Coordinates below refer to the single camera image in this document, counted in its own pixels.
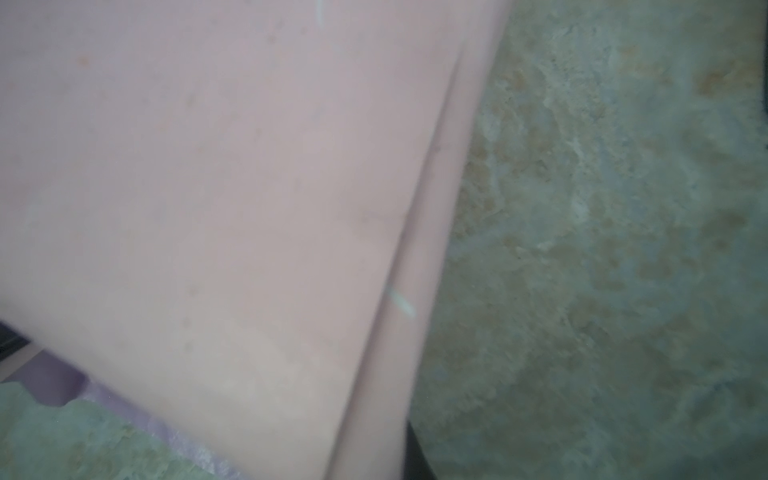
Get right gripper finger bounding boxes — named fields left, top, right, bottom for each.
left=403, top=422, right=437, bottom=480

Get purple pink wrapping paper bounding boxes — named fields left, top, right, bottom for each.
left=1, top=1, right=511, bottom=479

